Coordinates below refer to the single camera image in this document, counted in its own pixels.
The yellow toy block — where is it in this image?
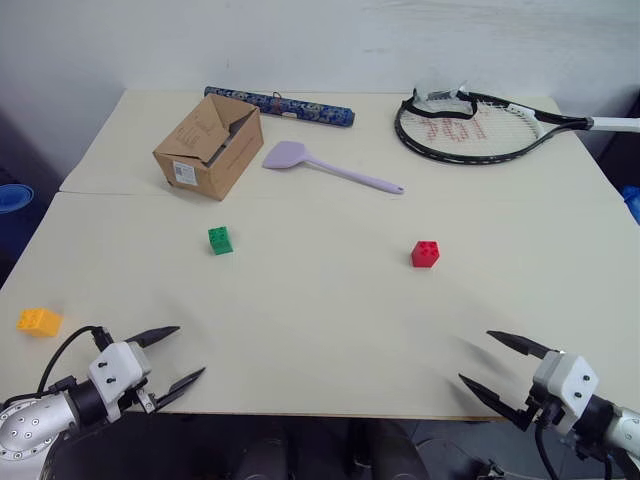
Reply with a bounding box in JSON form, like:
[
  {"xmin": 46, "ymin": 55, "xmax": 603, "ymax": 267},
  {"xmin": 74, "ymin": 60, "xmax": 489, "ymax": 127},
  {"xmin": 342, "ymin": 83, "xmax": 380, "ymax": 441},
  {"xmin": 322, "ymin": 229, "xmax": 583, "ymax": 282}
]
[{"xmin": 15, "ymin": 307, "xmax": 65, "ymax": 340}]

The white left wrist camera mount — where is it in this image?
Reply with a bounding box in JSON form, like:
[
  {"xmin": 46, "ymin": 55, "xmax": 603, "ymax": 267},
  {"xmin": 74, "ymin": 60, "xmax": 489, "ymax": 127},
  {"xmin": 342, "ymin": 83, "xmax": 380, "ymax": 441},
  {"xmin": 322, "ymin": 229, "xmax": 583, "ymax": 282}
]
[{"xmin": 88, "ymin": 342, "xmax": 153, "ymax": 407}]

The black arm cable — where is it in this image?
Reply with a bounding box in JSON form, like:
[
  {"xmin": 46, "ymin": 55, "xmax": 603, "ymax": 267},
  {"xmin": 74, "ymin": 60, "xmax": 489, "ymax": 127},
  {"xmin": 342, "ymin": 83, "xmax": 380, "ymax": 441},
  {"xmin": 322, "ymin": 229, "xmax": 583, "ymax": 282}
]
[
  {"xmin": 532, "ymin": 422, "xmax": 569, "ymax": 480},
  {"xmin": 36, "ymin": 325, "xmax": 115, "ymax": 397}
]

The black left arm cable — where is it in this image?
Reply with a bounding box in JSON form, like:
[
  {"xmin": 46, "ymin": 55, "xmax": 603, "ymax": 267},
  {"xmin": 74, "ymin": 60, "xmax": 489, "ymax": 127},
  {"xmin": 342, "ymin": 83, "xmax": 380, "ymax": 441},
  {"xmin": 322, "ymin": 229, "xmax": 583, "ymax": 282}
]
[{"xmin": 36, "ymin": 325, "xmax": 115, "ymax": 397}]

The blue round container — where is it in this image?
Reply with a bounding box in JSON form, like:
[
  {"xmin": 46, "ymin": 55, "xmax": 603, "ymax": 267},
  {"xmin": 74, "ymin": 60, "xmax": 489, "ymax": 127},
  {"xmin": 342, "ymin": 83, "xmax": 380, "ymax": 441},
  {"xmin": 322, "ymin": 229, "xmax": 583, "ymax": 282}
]
[{"xmin": 0, "ymin": 183, "xmax": 34, "ymax": 216}]

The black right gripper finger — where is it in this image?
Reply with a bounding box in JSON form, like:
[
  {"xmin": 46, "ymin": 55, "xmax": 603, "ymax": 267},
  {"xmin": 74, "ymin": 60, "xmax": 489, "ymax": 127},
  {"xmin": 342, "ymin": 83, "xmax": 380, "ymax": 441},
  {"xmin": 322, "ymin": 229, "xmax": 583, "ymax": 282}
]
[
  {"xmin": 457, "ymin": 372, "xmax": 530, "ymax": 431},
  {"xmin": 485, "ymin": 329, "xmax": 552, "ymax": 360}
]

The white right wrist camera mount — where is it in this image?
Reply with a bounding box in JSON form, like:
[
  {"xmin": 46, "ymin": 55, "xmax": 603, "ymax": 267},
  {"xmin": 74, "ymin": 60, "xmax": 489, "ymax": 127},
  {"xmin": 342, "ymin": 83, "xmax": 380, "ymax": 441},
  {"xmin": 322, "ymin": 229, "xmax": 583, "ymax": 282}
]
[{"xmin": 530, "ymin": 349, "xmax": 600, "ymax": 436}]

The blue patterned roll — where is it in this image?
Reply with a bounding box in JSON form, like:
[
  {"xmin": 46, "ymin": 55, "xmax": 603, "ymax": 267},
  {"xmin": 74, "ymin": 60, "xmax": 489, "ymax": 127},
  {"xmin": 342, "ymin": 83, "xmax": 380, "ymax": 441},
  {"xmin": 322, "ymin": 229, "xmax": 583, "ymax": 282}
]
[{"xmin": 203, "ymin": 85, "xmax": 358, "ymax": 129}]

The blue plastic bag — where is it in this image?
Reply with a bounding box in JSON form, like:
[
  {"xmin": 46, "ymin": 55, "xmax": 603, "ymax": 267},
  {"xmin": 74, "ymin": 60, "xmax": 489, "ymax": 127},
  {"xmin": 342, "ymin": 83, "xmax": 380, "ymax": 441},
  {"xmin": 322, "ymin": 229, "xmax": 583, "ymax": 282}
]
[{"xmin": 621, "ymin": 185, "xmax": 640, "ymax": 227}]

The red toy block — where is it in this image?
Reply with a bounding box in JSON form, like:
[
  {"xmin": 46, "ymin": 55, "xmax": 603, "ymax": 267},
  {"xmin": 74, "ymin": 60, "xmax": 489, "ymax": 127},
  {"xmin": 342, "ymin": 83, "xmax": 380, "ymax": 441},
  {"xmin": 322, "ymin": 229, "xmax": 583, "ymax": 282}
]
[{"xmin": 410, "ymin": 240, "xmax": 442, "ymax": 270}]

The green toy block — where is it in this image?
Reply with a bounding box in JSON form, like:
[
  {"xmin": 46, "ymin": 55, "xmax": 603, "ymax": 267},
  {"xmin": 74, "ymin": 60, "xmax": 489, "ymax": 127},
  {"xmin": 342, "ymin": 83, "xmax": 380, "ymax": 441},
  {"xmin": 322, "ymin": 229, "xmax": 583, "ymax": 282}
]
[{"xmin": 207, "ymin": 226, "xmax": 236, "ymax": 257}]

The brown cardboard box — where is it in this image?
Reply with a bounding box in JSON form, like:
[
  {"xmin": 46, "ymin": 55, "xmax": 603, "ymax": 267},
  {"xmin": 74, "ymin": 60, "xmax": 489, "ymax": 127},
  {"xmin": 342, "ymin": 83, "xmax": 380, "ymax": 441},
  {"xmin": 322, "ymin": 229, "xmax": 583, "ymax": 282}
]
[{"xmin": 152, "ymin": 93, "xmax": 265, "ymax": 203}]

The clear plastic wrap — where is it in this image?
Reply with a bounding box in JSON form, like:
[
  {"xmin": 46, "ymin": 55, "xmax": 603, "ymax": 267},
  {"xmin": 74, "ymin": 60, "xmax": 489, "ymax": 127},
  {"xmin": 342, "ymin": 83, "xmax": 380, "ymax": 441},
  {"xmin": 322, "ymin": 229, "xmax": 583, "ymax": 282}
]
[{"xmin": 412, "ymin": 74, "xmax": 482, "ymax": 120}]

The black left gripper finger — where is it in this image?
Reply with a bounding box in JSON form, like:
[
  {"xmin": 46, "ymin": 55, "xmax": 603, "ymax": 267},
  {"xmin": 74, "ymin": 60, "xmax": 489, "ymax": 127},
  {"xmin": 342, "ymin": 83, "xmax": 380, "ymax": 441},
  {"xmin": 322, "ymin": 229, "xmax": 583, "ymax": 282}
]
[
  {"xmin": 124, "ymin": 325, "xmax": 182, "ymax": 350},
  {"xmin": 154, "ymin": 366, "xmax": 208, "ymax": 411}
]

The black white tennis racket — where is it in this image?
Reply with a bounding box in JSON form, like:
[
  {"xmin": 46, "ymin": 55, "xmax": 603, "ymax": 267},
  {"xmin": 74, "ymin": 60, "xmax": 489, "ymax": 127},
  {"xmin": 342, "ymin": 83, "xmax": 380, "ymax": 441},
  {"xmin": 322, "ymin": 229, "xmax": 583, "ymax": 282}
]
[{"xmin": 393, "ymin": 85, "xmax": 640, "ymax": 167}]

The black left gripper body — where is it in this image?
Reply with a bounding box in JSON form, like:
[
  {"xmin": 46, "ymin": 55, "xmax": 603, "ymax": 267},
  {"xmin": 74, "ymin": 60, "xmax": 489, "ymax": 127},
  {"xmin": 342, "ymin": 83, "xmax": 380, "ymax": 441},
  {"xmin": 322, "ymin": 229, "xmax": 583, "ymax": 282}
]
[{"xmin": 117, "ymin": 375, "xmax": 164, "ymax": 416}]

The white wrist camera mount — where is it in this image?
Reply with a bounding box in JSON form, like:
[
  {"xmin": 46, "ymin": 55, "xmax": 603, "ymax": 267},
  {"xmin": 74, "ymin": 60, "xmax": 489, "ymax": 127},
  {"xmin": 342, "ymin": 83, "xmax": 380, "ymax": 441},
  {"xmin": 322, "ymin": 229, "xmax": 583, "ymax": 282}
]
[
  {"xmin": 530, "ymin": 349, "xmax": 600, "ymax": 436},
  {"xmin": 88, "ymin": 342, "xmax": 153, "ymax": 407}
]

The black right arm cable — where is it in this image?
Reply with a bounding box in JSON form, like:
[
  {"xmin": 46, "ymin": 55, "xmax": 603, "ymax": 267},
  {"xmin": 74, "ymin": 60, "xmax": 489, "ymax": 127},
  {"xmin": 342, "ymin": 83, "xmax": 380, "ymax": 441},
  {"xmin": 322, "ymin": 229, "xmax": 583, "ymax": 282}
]
[{"xmin": 532, "ymin": 422, "xmax": 569, "ymax": 480}]

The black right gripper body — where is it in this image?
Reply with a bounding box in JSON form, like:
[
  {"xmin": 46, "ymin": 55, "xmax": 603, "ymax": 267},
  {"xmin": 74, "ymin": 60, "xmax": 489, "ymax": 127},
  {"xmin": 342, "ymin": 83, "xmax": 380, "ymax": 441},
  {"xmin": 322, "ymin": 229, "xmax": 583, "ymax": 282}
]
[{"xmin": 516, "ymin": 384, "xmax": 567, "ymax": 432}]

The purple silicone spatula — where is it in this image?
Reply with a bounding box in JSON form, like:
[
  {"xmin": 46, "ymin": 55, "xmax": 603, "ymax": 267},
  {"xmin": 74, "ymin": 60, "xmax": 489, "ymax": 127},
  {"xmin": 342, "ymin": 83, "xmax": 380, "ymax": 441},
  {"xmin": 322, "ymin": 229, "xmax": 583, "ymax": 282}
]
[{"xmin": 262, "ymin": 140, "xmax": 407, "ymax": 196}]

